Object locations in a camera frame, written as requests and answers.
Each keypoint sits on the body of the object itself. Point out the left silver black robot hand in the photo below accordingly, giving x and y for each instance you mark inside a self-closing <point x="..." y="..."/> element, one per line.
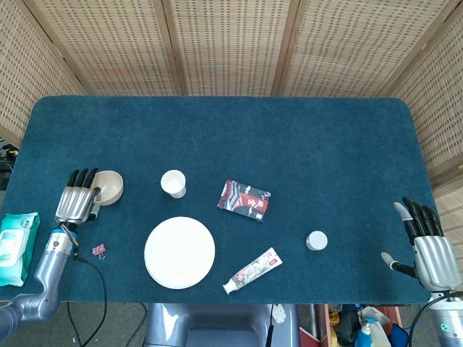
<point x="74" y="202"/>

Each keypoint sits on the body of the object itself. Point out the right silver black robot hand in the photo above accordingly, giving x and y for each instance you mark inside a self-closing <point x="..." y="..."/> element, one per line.
<point x="436" y="260"/>

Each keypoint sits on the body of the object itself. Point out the beige bowl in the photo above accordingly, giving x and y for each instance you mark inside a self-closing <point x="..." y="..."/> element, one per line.
<point x="110" y="188"/>

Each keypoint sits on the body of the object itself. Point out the white paper cup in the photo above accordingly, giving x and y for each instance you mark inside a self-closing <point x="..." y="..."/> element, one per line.
<point x="173" y="182"/>

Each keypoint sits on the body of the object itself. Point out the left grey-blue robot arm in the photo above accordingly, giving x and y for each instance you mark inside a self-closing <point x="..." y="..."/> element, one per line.
<point x="50" y="267"/>

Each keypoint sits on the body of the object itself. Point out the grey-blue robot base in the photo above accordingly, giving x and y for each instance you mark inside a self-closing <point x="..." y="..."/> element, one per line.
<point x="217" y="325"/>

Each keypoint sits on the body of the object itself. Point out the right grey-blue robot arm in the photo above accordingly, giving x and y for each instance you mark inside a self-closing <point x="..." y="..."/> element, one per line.
<point x="450" y="321"/>

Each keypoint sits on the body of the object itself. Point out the pink binder clip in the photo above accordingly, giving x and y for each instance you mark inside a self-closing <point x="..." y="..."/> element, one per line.
<point x="98" y="249"/>

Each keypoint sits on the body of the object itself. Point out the green wet wipes pack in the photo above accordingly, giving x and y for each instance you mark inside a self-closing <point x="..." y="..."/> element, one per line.
<point x="16" y="249"/>

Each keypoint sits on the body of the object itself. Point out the blue cloth bag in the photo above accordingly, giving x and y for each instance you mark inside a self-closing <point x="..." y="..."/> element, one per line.
<point x="399" y="336"/>

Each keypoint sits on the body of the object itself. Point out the blue spray bottle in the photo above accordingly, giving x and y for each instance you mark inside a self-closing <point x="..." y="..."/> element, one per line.
<point x="363" y="336"/>

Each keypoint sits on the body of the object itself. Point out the black cloth bundle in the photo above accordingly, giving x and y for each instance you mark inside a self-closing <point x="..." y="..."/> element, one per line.
<point x="348" y="327"/>

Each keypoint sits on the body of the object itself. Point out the white round plate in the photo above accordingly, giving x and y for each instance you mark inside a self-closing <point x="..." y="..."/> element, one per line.
<point x="179" y="251"/>

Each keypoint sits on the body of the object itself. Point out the small white lidded jar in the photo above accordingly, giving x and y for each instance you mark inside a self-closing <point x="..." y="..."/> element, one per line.
<point x="317" y="240"/>

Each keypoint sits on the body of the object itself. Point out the red storage crate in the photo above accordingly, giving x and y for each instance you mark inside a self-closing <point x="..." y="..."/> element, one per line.
<point x="325" y="325"/>

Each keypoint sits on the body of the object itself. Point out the grey metal pole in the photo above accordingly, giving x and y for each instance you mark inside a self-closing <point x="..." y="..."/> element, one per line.
<point x="315" y="321"/>

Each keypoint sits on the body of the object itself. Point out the bamboo folding screen panel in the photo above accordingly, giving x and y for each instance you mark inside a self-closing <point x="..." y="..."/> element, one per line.
<point x="354" y="43"/>
<point x="231" y="43"/>
<point x="441" y="108"/>
<point x="21" y="72"/>
<point x="108" y="43"/>

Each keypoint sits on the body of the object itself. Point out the white plastic part with holes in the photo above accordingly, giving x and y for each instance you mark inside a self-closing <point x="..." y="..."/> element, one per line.
<point x="279" y="314"/>

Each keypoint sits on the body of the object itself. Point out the red black card box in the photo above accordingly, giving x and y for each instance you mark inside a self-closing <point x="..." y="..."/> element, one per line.
<point x="244" y="200"/>

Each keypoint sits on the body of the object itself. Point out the floral toothpaste tube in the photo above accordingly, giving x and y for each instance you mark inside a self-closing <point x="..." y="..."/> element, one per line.
<point x="253" y="270"/>

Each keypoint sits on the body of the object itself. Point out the dark blue table mat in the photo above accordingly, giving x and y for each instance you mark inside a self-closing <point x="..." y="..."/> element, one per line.
<point x="253" y="144"/>

